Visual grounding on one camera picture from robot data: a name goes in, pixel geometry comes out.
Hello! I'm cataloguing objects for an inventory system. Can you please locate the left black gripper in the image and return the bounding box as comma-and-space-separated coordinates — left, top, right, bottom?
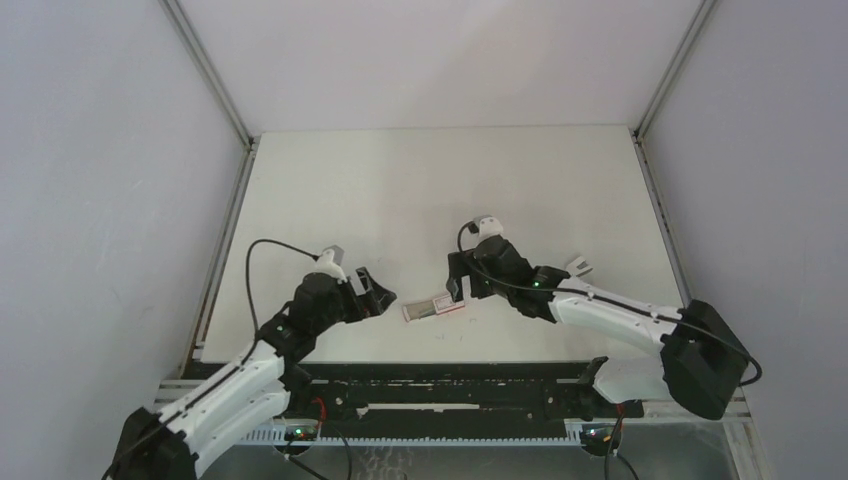
312, 267, 394, 335

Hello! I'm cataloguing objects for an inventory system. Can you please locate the red white staple box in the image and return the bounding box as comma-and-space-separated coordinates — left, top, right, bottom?
402, 294, 465, 323

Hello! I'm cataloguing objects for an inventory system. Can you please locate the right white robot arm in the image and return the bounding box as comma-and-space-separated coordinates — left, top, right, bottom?
446, 235, 762, 420

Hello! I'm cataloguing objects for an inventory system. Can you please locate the left green circuit board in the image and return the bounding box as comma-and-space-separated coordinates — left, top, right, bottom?
284, 426, 319, 443

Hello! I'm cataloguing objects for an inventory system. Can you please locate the green circuit board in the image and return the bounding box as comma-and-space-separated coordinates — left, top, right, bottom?
284, 426, 319, 443
580, 425, 620, 445

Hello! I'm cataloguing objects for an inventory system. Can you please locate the right green circuit board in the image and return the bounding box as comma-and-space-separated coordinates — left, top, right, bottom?
580, 425, 620, 445

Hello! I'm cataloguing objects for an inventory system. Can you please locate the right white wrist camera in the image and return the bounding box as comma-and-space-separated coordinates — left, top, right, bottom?
468, 215, 503, 242

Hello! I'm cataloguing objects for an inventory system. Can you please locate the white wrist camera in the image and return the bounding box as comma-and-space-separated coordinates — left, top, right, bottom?
468, 215, 503, 242
315, 245, 347, 283

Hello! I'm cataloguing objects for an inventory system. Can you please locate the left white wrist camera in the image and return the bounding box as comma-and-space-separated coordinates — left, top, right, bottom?
315, 245, 347, 283

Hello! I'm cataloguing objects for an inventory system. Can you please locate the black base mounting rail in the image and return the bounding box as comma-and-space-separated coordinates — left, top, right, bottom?
271, 361, 645, 434

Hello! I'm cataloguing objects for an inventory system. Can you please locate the left black camera cable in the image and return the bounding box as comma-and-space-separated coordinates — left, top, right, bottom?
99, 238, 323, 480

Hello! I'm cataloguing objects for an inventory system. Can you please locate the white slotted cable duct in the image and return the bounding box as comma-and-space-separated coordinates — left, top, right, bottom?
233, 422, 583, 447

